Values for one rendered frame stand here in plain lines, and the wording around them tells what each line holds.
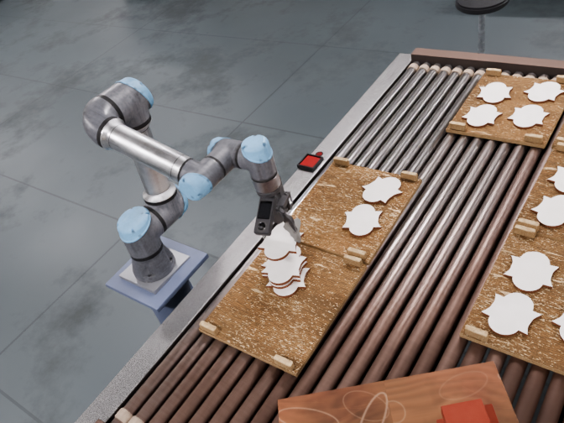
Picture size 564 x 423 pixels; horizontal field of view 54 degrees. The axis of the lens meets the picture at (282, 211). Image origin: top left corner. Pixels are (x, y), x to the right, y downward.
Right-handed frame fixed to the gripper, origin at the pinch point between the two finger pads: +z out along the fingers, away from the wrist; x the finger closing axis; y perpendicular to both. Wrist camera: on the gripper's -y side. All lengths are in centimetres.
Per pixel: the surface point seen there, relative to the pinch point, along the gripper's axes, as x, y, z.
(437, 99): -32, 97, 13
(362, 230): -19.5, 17.3, 10.4
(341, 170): -4.3, 47.5, 11.7
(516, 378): -67, -24, 13
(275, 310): -1.7, -17.0, 11.7
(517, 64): -61, 118, 10
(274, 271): 1.7, -6.3, 7.0
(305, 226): 0.1, 18.1, 11.7
